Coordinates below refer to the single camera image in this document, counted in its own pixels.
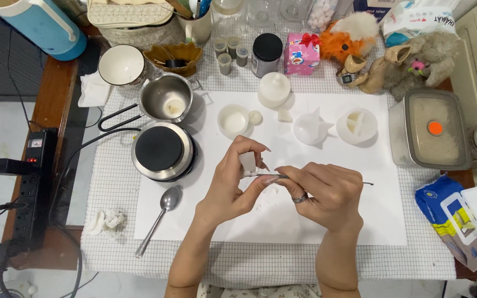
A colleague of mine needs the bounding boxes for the person's left hand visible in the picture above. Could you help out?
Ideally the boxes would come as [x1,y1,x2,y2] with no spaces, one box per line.
[196,135,279,227]

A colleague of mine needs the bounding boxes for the person's right hand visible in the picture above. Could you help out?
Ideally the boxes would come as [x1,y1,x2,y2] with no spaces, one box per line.
[274,162,364,233]

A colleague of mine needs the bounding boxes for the small white wax piece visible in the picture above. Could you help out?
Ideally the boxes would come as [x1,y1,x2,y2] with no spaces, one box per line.
[238,151,258,174]

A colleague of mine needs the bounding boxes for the thin metal needle tool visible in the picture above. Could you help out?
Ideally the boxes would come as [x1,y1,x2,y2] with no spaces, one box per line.
[242,172,374,186]

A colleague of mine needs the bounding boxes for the large white paper sheet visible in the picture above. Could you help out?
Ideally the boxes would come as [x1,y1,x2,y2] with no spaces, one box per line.
[134,90,408,247]

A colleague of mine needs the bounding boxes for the round white silicone mould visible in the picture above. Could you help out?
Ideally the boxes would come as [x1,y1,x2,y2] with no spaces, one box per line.
[216,103,251,140]

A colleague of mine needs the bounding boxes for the translucent star-shaped mould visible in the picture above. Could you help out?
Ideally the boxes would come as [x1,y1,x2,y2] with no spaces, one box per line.
[293,106,335,146]

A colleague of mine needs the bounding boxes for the metal spoon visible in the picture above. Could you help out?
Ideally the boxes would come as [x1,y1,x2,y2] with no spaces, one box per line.
[134,186,181,259]

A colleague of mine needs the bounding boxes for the round split white mould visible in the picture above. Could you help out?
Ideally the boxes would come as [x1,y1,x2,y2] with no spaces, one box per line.
[336,108,378,146]

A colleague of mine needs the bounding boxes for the round electric hot plate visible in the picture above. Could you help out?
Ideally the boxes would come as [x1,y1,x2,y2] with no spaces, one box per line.
[130,122,198,183]

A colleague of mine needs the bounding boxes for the white checked tablecloth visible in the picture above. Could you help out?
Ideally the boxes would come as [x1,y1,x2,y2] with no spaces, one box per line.
[80,17,458,287]

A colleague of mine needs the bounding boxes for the blue wet wipes pack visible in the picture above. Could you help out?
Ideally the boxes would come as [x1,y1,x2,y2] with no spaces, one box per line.
[414,173,477,272]

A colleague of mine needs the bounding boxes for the person's floral clothing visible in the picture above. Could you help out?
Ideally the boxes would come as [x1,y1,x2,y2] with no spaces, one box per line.
[196,282,323,298]

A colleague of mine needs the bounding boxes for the silver digital wristwatch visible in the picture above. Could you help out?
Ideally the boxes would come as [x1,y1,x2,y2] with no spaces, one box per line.
[336,68,358,86]

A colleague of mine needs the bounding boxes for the crumpled white tissue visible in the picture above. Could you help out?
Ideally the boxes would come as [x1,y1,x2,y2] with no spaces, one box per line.
[84,208,126,239]

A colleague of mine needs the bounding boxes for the beige hand-shaped figurine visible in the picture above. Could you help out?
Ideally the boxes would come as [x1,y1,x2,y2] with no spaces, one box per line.
[336,44,412,94]

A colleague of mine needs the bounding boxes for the black-lidded jar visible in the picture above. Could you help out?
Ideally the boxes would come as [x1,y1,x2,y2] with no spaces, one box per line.
[251,33,284,79]

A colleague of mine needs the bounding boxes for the pink gift box red bow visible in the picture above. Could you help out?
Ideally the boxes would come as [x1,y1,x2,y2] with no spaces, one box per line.
[283,33,322,76]

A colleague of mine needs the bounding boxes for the brown leaf-shaped dish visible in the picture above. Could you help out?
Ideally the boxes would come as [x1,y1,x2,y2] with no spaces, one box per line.
[143,42,203,78]

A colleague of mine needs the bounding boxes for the orange plush toy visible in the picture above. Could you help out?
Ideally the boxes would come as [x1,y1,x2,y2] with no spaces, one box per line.
[319,11,380,65]

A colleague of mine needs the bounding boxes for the white ceramic bowl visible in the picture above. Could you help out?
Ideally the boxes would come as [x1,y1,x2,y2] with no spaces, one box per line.
[98,44,148,88]

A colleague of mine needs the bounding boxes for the white mug with pens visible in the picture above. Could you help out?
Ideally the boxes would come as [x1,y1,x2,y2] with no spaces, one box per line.
[166,0,213,46]

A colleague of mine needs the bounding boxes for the folded white tissue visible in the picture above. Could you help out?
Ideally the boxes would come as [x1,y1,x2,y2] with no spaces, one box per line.
[77,70,112,108]

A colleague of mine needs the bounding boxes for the grey plush toy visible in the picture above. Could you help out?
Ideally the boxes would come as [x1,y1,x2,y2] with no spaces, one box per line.
[383,31,461,102]

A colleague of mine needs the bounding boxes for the clear glass bottle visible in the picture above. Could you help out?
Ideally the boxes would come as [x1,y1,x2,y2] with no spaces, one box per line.
[211,0,248,39]
[280,0,312,22]
[247,0,281,28]

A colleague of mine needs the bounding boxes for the dark blue printed box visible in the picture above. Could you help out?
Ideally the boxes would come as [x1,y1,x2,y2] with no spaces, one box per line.
[352,0,393,24]

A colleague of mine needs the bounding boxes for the black power strip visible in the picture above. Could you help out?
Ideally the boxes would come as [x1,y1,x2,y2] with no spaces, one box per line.
[6,127,59,258]

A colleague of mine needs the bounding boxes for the brown wooden table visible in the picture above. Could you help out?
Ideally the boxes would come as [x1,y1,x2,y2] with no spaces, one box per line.
[1,25,477,281]

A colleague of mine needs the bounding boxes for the white printed plastic bag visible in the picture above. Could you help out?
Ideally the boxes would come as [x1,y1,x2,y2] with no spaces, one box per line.
[381,0,461,49]

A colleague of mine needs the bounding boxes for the black plug adapter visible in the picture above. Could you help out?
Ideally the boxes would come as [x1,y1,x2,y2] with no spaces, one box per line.
[0,158,29,175]

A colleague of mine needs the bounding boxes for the blue thermos jug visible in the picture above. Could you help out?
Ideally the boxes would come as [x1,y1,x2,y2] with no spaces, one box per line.
[0,0,88,62]

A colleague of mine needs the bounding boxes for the steel melting pot black handle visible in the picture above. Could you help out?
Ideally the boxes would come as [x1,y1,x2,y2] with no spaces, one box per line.
[97,72,203,133]

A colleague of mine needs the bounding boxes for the black power cable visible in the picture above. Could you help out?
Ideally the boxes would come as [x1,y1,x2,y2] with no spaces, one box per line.
[0,127,142,298]

